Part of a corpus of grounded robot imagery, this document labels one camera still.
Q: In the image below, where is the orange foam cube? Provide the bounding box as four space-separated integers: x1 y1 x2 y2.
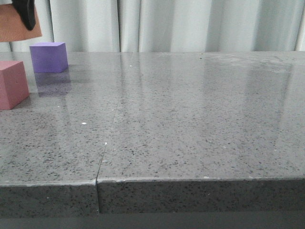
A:
0 3 42 42

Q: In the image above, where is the grey-white curtain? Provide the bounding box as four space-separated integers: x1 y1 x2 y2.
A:
0 0 305 52

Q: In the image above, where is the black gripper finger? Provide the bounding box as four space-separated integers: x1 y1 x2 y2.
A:
12 0 36 31

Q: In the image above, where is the purple foam cube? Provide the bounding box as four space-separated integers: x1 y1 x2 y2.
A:
30 42 68 73

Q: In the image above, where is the pink foam cube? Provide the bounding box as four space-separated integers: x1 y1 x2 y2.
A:
0 61 30 110

